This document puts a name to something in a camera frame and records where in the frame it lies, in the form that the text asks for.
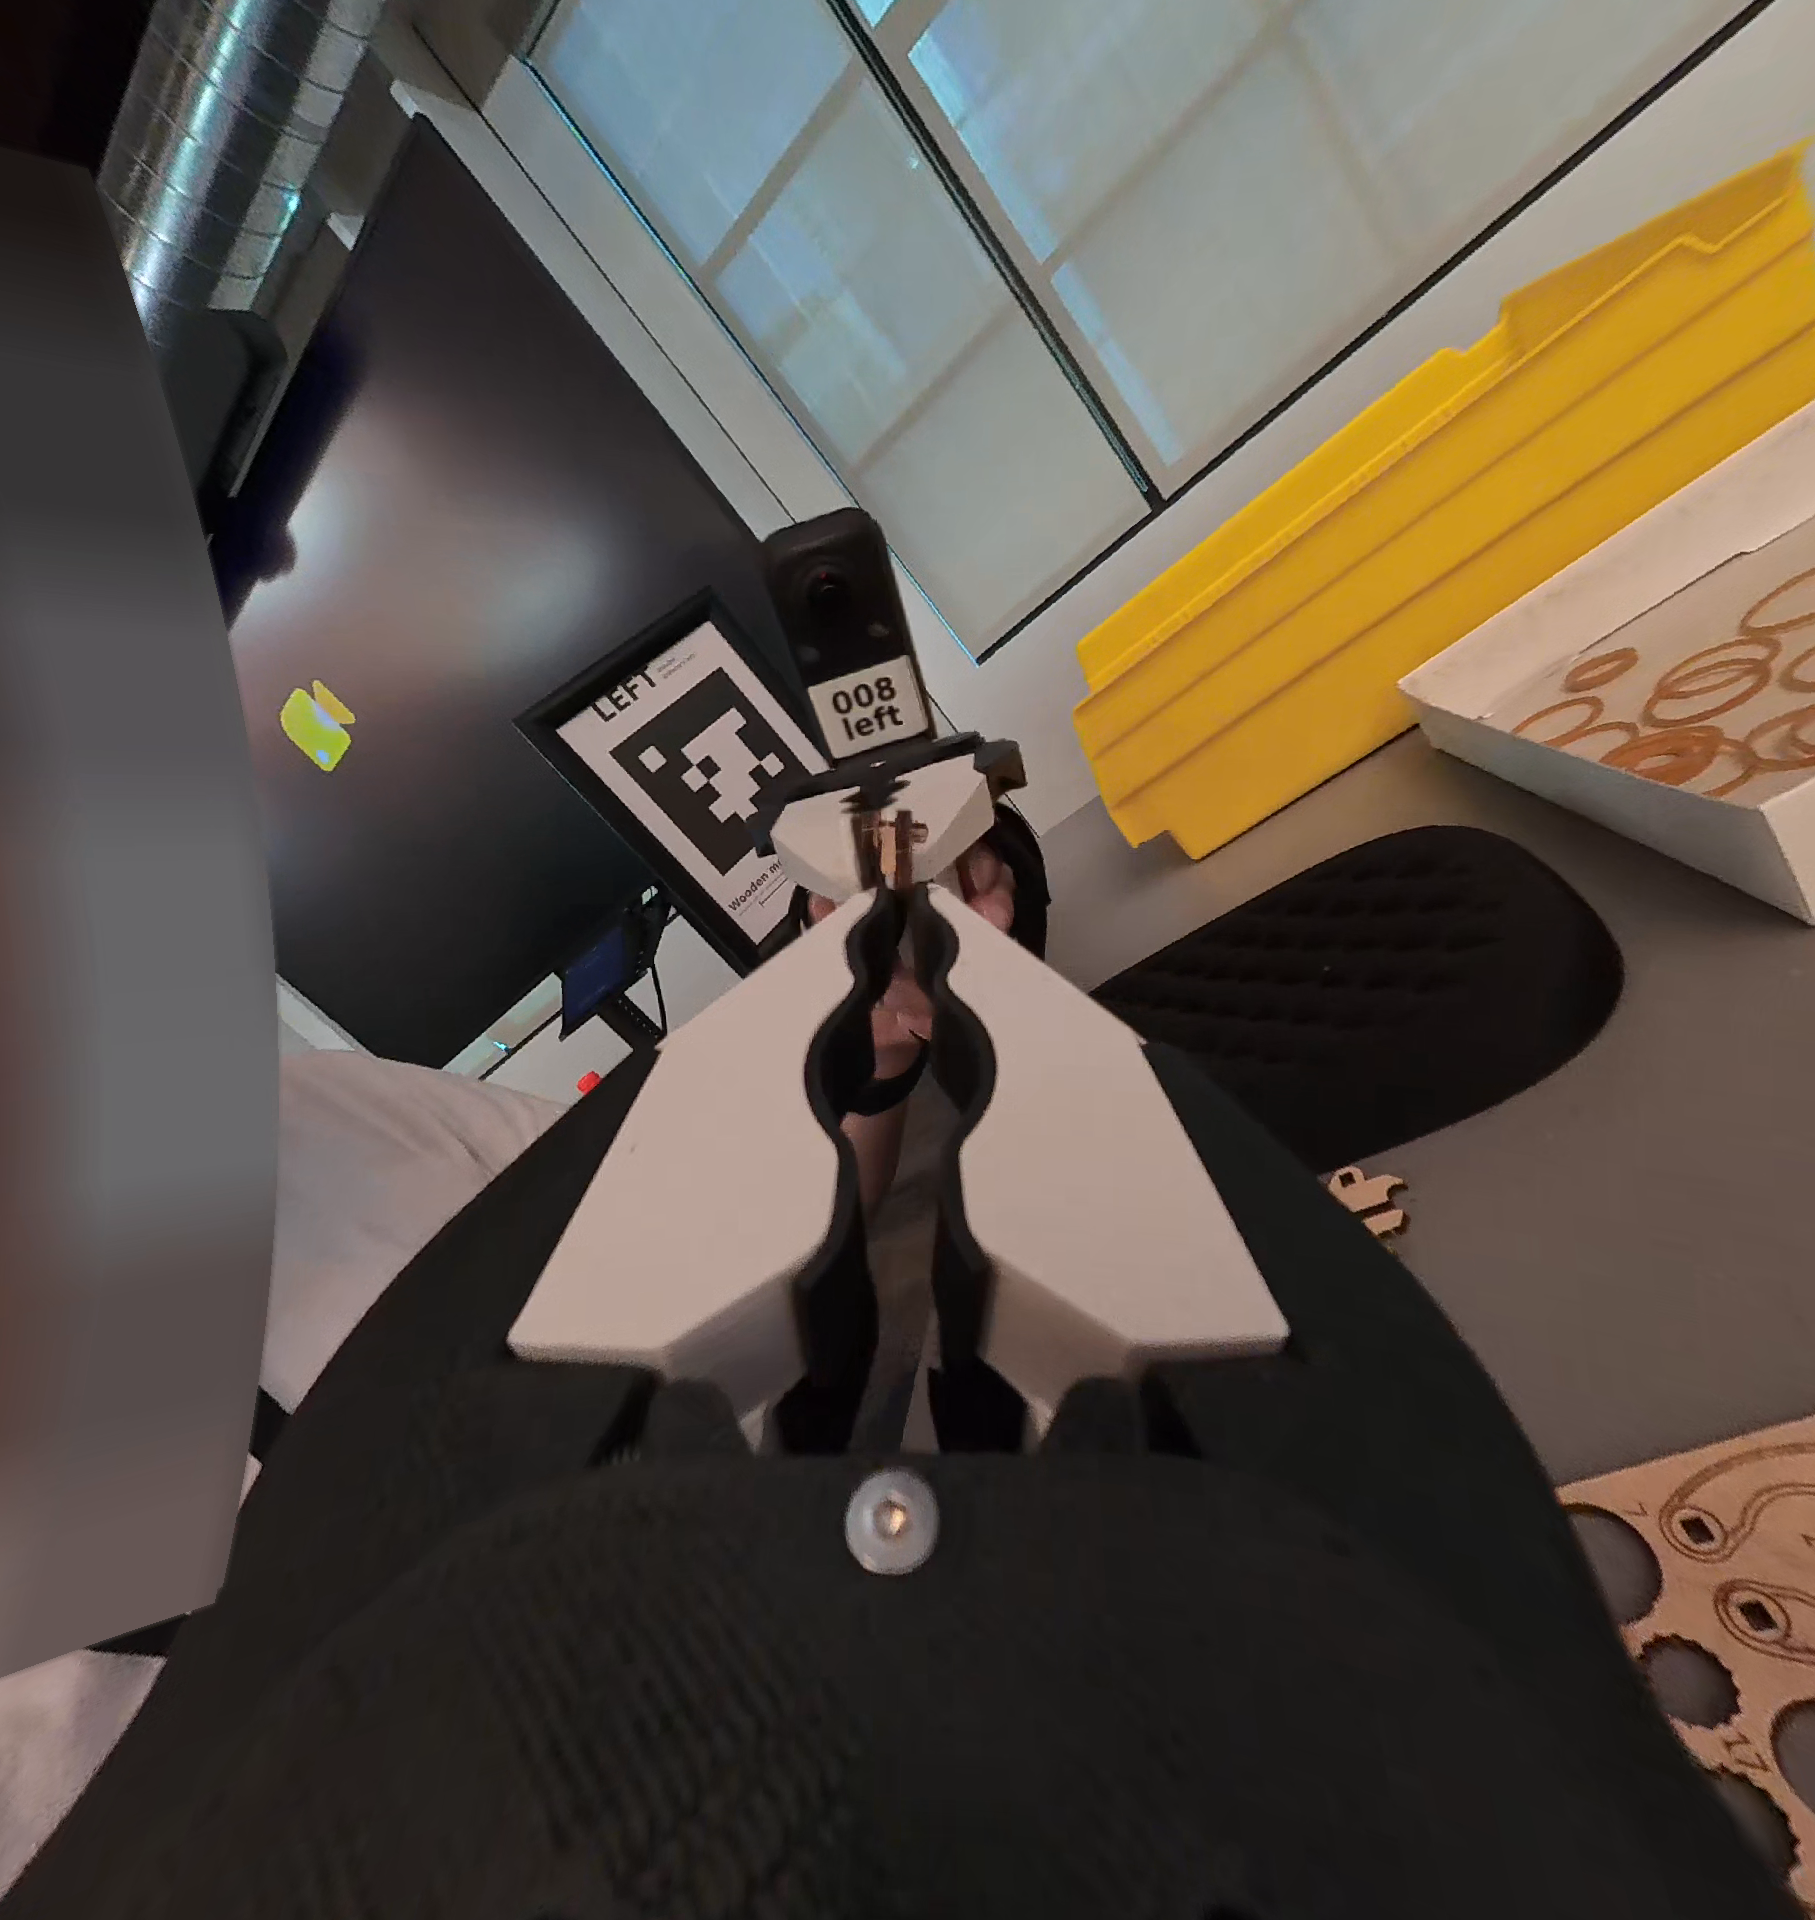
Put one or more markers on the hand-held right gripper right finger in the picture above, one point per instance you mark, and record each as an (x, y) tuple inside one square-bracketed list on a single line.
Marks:
[(1118, 1200)]

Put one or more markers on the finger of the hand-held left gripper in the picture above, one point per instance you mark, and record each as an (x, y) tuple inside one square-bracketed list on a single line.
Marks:
[(956, 818), (820, 849)]

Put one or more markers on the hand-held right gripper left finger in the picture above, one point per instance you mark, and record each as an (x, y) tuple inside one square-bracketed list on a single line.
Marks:
[(682, 1200)]

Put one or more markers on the small wooden model part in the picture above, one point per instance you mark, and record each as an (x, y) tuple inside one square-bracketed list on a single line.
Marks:
[(890, 849)]

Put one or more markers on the person's left hand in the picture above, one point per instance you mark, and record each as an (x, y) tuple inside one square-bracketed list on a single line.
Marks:
[(994, 893)]

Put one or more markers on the black framed tag sign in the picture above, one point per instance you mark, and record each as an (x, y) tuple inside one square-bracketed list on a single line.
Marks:
[(668, 781)]

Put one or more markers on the small blue screen device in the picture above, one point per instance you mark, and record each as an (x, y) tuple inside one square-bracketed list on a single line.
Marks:
[(596, 975)]

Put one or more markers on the small notched wooden part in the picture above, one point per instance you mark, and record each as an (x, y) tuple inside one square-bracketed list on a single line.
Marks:
[(1366, 1200)]

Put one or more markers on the black mesh pad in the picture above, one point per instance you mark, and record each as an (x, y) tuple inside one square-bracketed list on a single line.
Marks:
[(1358, 975)]

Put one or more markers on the large window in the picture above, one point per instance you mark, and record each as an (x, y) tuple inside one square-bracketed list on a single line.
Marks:
[(878, 270)]

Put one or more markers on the black monitor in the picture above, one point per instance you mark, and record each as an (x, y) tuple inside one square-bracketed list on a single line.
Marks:
[(442, 525)]

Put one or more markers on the stacked yellow plastic bins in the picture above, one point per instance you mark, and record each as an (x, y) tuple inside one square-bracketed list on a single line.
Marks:
[(1448, 601)]

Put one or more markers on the laser-cut wooden sheet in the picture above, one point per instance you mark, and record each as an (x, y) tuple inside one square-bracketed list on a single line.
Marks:
[(1628, 1514)]

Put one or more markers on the white cardboard box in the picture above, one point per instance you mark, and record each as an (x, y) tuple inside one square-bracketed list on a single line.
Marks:
[(1672, 810)]

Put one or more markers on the pile of wooden rings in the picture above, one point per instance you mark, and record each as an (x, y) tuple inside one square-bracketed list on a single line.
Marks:
[(1688, 720)]

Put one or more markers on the wide silver ventilation duct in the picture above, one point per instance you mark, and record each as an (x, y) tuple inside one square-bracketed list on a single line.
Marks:
[(246, 134)]

